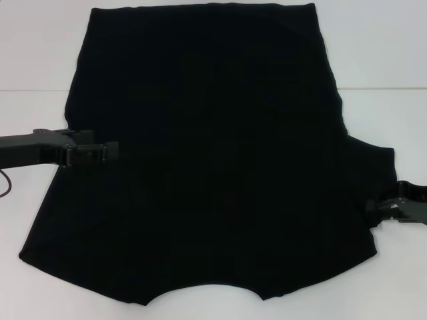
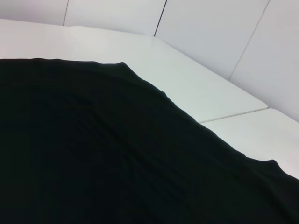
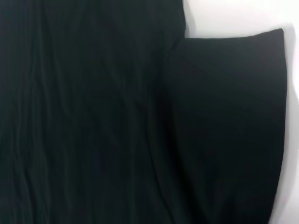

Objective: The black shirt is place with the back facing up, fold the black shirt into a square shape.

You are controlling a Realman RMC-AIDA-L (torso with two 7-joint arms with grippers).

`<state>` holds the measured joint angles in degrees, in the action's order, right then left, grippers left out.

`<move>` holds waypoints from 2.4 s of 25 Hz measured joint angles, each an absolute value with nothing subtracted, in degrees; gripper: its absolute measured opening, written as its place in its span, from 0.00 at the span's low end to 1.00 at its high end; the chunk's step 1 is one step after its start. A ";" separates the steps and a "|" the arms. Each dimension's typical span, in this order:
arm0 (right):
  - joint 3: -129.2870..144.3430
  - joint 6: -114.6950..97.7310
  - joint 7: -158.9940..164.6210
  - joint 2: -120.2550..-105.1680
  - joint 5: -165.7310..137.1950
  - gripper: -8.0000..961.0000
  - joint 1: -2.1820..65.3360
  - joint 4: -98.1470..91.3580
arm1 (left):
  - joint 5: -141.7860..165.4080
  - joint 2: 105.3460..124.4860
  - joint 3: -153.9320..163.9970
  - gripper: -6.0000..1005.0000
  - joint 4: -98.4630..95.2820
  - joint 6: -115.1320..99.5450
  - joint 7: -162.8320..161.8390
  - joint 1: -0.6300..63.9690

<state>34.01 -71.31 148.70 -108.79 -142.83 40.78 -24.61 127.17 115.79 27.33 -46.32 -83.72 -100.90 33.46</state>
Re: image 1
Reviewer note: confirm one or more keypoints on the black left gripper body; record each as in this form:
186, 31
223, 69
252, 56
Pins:
30, 148

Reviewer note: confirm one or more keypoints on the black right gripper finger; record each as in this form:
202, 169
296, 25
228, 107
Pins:
387, 217
380, 206

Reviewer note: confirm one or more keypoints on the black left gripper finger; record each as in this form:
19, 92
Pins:
83, 138
93, 153

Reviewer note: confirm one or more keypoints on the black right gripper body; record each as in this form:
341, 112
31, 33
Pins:
413, 205

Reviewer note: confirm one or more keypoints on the black t-shirt with white print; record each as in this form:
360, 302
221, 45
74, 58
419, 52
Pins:
213, 133

